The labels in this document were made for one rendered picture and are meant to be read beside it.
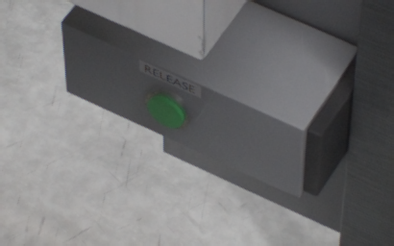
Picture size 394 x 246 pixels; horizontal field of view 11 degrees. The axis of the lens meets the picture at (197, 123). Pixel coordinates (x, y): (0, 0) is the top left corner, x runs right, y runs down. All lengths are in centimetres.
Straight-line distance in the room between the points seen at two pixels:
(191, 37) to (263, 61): 21
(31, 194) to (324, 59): 143
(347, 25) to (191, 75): 12
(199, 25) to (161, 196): 161
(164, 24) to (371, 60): 20
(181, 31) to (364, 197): 32
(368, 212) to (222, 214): 130
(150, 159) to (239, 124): 143
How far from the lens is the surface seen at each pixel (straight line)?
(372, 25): 140
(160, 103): 150
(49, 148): 292
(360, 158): 152
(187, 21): 127
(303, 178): 149
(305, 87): 147
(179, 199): 287
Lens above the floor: 233
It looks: 52 degrees down
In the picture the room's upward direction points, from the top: straight up
